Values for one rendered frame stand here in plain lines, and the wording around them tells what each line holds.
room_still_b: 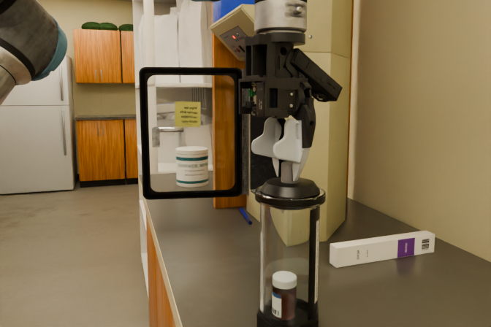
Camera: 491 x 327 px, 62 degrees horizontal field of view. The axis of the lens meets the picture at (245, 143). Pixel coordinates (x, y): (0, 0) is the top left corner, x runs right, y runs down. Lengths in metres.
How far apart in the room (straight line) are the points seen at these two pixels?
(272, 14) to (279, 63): 0.07
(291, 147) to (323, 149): 0.44
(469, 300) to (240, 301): 0.42
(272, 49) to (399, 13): 0.82
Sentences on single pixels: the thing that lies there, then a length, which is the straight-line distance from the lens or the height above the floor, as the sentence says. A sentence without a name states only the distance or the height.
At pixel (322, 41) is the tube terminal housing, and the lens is 1.01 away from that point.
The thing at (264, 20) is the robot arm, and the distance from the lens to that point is 0.59.
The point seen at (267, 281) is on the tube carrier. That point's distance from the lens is 0.66.
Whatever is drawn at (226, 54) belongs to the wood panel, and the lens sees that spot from 1.31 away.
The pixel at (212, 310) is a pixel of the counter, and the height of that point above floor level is 0.94.
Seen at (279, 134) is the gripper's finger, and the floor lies 1.25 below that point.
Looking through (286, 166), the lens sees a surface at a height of 1.21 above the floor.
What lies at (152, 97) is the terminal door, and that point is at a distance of 1.25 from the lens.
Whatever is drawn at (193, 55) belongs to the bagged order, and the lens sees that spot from 2.21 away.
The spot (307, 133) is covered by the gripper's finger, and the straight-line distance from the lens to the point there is 0.59.
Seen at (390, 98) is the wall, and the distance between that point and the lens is 1.36.
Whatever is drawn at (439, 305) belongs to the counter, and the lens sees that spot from 0.86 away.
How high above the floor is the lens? 1.32
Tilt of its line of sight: 7 degrees down
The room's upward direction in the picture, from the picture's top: straight up
